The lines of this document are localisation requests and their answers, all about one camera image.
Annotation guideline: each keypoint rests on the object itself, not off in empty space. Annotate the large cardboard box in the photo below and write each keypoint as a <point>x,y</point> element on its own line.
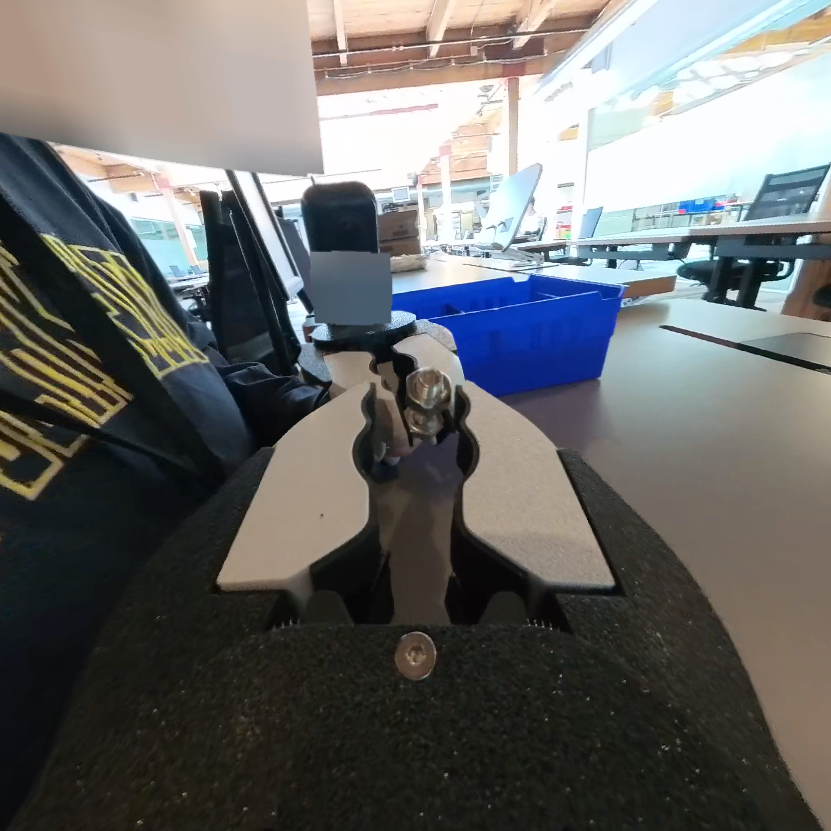
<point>397,226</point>

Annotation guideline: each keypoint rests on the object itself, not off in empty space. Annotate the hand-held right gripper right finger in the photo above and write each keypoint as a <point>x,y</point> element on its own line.
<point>532,500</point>

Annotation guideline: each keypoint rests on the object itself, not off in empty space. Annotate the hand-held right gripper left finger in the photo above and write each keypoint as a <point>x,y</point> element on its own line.
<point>305,500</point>

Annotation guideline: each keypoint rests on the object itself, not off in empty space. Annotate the person's dark printed shirt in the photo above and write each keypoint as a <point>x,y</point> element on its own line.
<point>78,519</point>

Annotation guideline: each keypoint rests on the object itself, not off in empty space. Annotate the black edged monitor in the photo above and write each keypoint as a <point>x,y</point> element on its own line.
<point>276,240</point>

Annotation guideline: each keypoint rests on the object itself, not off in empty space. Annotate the blue office chair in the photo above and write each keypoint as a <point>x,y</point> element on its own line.
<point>589,224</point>

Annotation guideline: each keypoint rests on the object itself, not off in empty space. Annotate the silver bolt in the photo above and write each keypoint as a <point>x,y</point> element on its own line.
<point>422,427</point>

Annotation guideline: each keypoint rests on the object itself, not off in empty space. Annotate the wood-edged white desk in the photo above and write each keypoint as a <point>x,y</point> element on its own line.
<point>467,269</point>

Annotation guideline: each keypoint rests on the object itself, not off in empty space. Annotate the silver monitor on stand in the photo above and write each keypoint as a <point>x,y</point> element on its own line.
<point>513,208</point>

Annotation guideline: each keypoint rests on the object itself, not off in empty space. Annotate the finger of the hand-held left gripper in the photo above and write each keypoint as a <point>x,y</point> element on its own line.
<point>350,373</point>
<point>432,354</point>

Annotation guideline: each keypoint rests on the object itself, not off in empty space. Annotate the black mesh office chair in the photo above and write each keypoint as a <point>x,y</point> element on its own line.
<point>785,191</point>

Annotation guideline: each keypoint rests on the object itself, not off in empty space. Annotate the blue plastic divided bin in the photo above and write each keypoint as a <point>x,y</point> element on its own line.
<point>532,337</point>

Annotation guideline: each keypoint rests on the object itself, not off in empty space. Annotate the flat cardboard box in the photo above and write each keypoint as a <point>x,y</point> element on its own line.
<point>399,248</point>

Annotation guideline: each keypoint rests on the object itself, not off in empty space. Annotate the person's left forearm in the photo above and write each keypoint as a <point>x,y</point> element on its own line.
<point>272,402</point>

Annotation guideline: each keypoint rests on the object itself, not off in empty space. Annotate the crumpled clear plastic bag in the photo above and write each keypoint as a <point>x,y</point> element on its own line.
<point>409,262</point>

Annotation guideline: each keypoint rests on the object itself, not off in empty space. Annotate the white standing desk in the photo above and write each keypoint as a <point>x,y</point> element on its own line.
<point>649,237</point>

